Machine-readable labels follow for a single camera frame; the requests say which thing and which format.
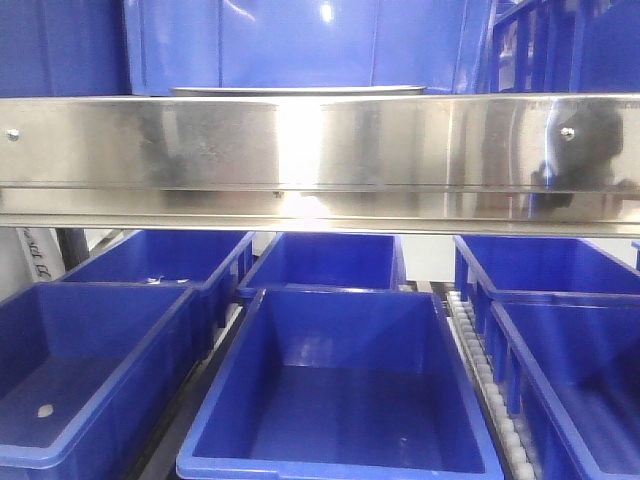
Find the lower rear right bin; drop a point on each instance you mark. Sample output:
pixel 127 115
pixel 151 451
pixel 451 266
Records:
pixel 547 270

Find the lower rear left bin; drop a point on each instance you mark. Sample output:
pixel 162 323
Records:
pixel 211 262

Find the lower centre blue bin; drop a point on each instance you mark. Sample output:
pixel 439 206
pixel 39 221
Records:
pixel 341 385

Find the lower right blue bin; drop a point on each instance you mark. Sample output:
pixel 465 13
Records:
pixel 571 375

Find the steel shelf front rail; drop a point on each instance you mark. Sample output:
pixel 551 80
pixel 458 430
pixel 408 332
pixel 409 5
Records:
pixel 520 164

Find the lower rear centre bin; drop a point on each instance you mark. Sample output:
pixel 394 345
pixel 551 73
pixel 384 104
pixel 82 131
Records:
pixel 322 259

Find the lower left blue bin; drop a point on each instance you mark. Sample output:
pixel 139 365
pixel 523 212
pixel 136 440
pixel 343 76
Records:
pixel 86 371

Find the blue plastic crate right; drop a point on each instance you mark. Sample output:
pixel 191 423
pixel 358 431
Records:
pixel 564 47

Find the lower white roller track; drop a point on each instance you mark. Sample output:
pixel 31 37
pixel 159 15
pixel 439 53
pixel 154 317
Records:
pixel 508 438

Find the blue plastic bin left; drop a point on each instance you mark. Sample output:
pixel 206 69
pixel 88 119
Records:
pixel 438 45

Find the silver metal tray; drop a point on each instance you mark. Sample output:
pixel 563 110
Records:
pixel 387 90

